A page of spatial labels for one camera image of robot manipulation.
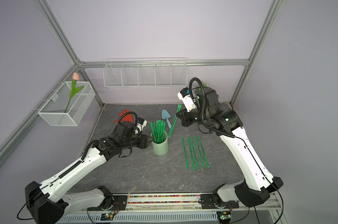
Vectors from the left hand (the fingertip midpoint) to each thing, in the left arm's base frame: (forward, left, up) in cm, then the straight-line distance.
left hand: (150, 139), depth 75 cm
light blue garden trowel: (+34, -8, -21) cm, 41 cm away
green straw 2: (-9, -25, -21) cm, 34 cm away
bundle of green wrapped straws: (+9, -4, -4) cm, 11 cm away
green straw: (0, -20, -21) cm, 29 cm away
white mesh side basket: (+14, +49, +12) cm, 53 cm away
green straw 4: (-1, -33, -21) cm, 39 cm away
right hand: (+3, -15, +17) cm, 23 cm away
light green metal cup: (0, -5, -14) cm, 15 cm away
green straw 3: (+7, -29, -21) cm, 37 cm away
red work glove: (+34, +23, -22) cm, 47 cm away
